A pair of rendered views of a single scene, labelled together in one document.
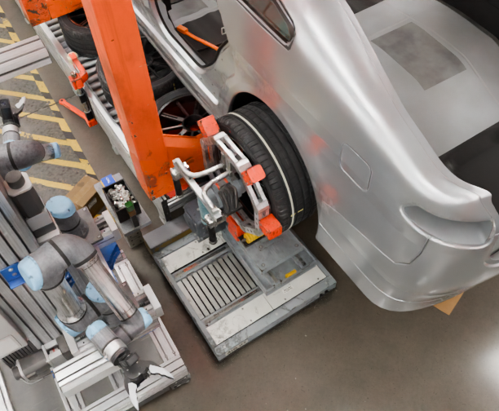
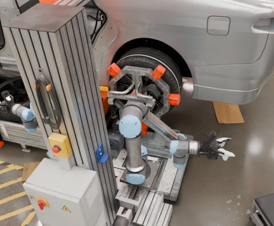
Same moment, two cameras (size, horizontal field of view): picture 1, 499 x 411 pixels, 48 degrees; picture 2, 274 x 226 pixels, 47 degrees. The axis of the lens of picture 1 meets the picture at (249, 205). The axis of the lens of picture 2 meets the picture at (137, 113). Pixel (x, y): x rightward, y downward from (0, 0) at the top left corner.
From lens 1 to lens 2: 1.58 m
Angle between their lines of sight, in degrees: 29
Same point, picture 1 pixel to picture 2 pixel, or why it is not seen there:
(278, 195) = (172, 78)
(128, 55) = not seen: hidden behind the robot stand
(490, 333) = (264, 119)
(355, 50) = not seen: outside the picture
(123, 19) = not seen: hidden behind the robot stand
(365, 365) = (235, 159)
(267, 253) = (157, 138)
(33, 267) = (134, 117)
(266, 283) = (167, 152)
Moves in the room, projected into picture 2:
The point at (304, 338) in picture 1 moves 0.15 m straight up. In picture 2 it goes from (202, 167) to (203, 157)
